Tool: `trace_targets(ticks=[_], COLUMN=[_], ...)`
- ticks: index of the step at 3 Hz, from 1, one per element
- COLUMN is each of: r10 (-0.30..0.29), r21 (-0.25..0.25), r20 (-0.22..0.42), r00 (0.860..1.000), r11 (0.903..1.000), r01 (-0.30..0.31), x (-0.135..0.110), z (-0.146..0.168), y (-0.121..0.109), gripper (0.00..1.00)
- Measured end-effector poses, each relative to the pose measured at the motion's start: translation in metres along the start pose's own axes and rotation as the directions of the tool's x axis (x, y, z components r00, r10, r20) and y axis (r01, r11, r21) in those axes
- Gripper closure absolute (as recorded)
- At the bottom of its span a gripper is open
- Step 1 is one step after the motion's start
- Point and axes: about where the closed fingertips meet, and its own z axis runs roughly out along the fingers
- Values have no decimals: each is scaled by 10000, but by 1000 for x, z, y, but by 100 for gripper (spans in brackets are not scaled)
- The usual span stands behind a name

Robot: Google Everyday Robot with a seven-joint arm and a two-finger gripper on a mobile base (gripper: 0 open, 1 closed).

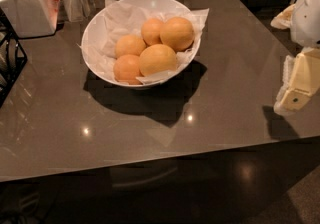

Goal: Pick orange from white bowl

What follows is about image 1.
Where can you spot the white ceramic bowl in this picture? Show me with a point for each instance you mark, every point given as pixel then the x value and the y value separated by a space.
pixel 91 39

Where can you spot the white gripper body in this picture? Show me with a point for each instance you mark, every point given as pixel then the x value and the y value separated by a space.
pixel 307 18

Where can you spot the black wire rack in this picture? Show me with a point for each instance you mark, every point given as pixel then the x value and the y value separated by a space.
pixel 13 57

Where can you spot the orange front large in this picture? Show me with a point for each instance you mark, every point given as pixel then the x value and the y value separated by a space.
pixel 157 58

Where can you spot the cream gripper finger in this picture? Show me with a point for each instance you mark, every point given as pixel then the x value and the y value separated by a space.
pixel 301 81
pixel 283 19

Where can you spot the orange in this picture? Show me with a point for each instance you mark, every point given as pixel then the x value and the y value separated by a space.
pixel 177 33
pixel 126 69
pixel 150 31
pixel 129 45

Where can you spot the white ceramic canister jar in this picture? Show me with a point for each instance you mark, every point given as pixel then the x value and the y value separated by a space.
pixel 31 18

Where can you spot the white paper liner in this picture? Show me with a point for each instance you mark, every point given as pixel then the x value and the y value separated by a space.
pixel 121 18

